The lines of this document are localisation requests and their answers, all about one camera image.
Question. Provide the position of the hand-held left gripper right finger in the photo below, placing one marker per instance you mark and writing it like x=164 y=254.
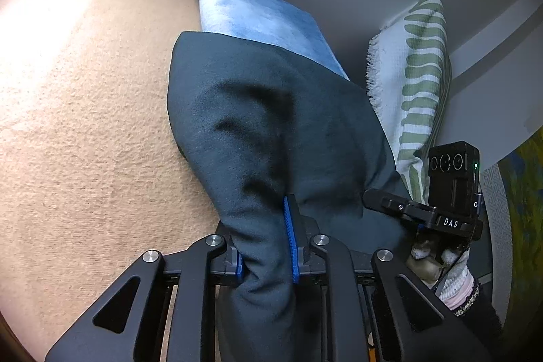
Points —
x=290 y=234

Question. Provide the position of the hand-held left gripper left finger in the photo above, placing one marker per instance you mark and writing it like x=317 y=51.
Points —
x=234 y=262

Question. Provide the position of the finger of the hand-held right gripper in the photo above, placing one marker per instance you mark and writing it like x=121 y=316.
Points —
x=384 y=201

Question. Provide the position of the dark grey pants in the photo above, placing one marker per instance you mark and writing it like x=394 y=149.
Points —
x=254 y=133

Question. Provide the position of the person's right forearm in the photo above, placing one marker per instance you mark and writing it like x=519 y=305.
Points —
x=481 y=309

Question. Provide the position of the person's right hand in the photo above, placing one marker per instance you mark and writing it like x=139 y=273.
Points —
x=449 y=268

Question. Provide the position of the yellow blue patterned cloth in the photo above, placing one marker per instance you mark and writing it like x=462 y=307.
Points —
x=526 y=201

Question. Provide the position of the white green striped towel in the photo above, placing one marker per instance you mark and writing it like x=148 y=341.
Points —
x=418 y=90

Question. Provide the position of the blue folded cloth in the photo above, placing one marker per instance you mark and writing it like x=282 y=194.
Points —
x=254 y=14

